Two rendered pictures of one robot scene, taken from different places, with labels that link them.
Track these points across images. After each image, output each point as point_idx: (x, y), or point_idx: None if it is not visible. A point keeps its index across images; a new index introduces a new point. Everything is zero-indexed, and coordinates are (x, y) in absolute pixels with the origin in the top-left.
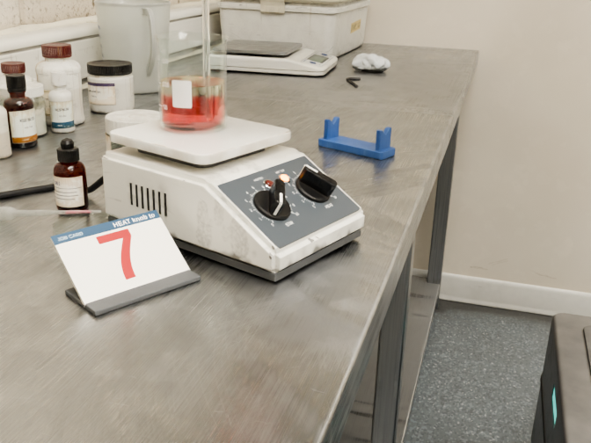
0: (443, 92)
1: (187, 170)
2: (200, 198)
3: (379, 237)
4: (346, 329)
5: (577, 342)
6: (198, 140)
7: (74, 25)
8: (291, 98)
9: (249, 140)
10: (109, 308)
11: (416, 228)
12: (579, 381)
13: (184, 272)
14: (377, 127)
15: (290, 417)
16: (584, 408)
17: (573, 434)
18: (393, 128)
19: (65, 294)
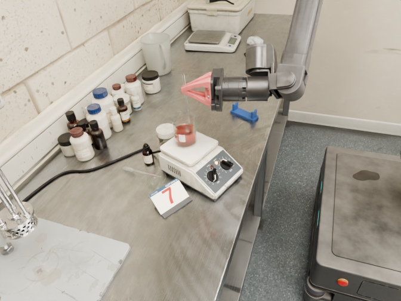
0: None
1: (185, 165)
2: (190, 175)
3: (248, 174)
4: (234, 222)
5: (333, 160)
6: (188, 152)
7: (132, 46)
8: None
9: (204, 151)
10: (167, 216)
11: (263, 157)
12: (330, 179)
13: (187, 197)
14: None
15: (218, 258)
16: (330, 191)
17: (324, 203)
18: None
19: (154, 209)
